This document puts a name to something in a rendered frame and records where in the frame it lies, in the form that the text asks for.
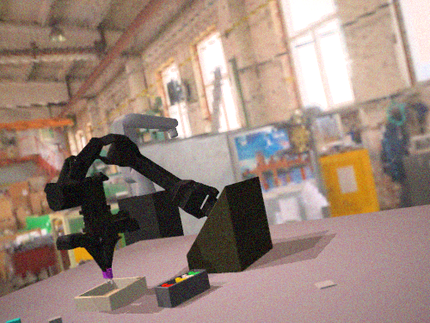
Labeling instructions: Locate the beige shallow tray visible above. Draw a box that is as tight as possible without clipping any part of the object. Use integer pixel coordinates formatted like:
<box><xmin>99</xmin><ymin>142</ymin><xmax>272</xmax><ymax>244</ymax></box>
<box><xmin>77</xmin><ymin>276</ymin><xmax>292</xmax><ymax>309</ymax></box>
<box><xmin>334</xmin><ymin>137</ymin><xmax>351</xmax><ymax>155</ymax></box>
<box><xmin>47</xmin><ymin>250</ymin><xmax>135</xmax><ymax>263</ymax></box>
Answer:
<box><xmin>74</xmin><ymin>277</ymin><xmax>148</xmax><ymax>312</ymax></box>

